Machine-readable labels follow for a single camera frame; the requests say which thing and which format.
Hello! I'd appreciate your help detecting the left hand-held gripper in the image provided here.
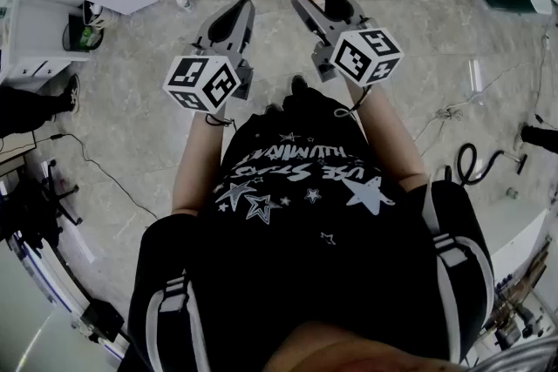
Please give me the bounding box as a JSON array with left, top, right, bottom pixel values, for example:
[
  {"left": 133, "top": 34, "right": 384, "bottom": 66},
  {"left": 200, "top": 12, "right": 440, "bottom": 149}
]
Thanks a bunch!
[{"left": 163, "top": 0, "right": 256, "bottom": 115}]

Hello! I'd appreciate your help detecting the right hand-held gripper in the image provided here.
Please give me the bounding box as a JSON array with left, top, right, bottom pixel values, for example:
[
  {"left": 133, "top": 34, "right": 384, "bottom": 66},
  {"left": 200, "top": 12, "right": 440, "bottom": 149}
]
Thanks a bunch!
[{"left": 289, "top": 0, "right": 405, "bottom": 88}]

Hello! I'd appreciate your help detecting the person's left forearm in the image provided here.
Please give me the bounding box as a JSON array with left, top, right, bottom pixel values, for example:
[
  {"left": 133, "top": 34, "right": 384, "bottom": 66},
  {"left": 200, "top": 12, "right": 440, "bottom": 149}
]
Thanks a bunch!
[{"left": 171, "top": 111, "right": 224, "bottom": 217}]

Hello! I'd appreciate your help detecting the person's right forearm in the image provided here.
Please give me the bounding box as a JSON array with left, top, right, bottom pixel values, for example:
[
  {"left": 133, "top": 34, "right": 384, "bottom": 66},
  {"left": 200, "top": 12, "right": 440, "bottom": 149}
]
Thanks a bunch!
[{"left": 346, "top": 81, "right": 431, "bottom": 193}]

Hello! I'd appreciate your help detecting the person's right black shoe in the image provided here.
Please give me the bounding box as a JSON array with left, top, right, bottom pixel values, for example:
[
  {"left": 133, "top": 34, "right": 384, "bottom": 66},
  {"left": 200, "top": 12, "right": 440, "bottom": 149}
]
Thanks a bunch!
[{"left": 289, "top": 74, "right": 309, "bottom": 98}]

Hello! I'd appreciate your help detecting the black waste bin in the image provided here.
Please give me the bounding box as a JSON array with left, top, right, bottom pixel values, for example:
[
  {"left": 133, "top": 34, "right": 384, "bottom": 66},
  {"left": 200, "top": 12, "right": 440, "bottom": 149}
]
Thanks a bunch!
[{"left": 61, "top": 11, "right": 105, "bottom": 53}]

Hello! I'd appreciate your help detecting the white shelf unit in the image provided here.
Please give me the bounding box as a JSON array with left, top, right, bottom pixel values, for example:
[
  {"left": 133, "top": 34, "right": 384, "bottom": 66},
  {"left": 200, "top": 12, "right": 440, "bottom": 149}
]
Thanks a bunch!
[{"left": 0, "top": 0, "right": 92, "bottom": 85}]

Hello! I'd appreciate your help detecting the black office chair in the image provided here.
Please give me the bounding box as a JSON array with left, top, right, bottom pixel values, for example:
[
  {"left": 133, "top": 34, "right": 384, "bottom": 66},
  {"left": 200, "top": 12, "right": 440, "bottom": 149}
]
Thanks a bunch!
[{"left": 8, "top": 158, "right": 85, "bottom": 247}]

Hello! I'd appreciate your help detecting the black star print t-shirt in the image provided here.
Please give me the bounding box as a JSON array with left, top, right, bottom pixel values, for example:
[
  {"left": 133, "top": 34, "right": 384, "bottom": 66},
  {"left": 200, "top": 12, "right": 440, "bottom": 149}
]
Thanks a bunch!
[{"left": 127, "top": 93, "right": 496, "bottom": 372}]

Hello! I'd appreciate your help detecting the white curved counter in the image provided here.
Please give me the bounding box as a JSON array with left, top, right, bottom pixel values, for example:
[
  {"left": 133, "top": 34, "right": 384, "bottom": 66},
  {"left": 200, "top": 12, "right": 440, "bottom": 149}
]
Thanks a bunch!
[{"left": 478, "top": 186, "right": 551, "bottom": 289}]

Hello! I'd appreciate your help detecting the black box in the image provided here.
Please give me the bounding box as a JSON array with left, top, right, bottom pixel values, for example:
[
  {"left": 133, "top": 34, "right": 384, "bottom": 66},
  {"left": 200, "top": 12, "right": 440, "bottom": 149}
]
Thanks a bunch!
[{"left": 79, "top": 299, "right": 126, "bottom": 344}]

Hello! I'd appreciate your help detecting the left black wrist cord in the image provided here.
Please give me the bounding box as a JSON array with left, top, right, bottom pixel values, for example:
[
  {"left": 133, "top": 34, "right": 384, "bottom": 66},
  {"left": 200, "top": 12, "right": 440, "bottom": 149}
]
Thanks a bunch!
[{"left": 203, "top": 112, "right": 237, "bottom": 131}]

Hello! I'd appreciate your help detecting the black wrist cord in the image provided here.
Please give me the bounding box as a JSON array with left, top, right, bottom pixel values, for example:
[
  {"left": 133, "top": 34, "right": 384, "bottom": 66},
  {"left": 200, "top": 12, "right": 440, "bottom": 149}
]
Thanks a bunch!
[
  {"left": 334, "top": 85, "right": 372, "bottom": 119},
  {"left": 203, "top": 112, "right": 237, "bottom": 131}
]

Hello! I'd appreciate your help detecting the right black wrist cord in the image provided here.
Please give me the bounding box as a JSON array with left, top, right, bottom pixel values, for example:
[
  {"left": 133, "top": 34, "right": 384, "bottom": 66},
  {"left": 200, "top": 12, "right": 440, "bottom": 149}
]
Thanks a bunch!
[{"left": 334, "top": 85, "right": 372, "bottom": 119}]

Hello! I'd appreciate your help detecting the white floor cable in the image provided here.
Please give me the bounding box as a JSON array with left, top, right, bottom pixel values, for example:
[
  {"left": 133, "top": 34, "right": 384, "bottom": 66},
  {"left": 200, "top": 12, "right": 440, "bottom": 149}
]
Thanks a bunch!
[{"left": 412, "top": 30, "right": 551, "bottom": 145}]

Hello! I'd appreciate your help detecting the black floor cable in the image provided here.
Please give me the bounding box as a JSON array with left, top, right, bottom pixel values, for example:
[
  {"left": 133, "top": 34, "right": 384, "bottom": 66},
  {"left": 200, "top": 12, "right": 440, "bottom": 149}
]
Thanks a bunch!
[{"left": 34, "top": 132, "right": 159, "bottom": 221}]

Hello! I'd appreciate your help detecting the black hose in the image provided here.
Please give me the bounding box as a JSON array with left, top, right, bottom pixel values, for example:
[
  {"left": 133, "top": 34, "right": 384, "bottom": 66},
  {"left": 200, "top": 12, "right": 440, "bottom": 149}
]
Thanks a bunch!
[{"left": 443, "top": 142, "right": 529, "bottom": 187}]

